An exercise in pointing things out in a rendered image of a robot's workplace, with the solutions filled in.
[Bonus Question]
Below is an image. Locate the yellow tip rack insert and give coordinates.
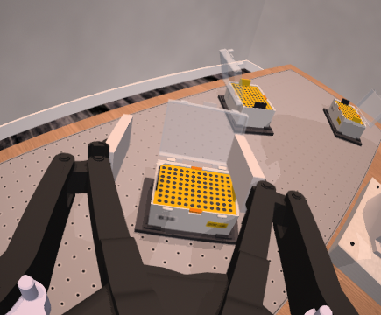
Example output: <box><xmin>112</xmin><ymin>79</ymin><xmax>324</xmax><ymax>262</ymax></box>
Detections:
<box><xmin>153</xmin><ymin>164</ymin><xmax>236</xmax><ymax>214</ymax></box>
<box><xmin>242</xmin><ymin>79</ymin><xmax>272</xmax><ymax>110</ymax></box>

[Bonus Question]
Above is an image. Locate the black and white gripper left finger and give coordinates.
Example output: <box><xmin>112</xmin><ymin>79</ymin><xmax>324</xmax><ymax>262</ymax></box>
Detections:
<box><xmin>0</xmin><ymin>114</ymin><xmax>165</xmax><ymax>315</ymax></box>

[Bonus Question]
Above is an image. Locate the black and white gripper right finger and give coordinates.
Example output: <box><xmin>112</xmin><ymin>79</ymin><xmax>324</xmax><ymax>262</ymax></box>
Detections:
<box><xmin>218</xmin><ymin>134</ymin><xmax>359</xmax><ymax>315</ymax></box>

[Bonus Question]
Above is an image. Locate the yellow pipette tip rack plate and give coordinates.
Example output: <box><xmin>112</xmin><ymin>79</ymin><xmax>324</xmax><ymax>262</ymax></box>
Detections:
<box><xmin>336</xmin><ymin>98</ymin><xmax>363</xmax><ymax>125</ymax></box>

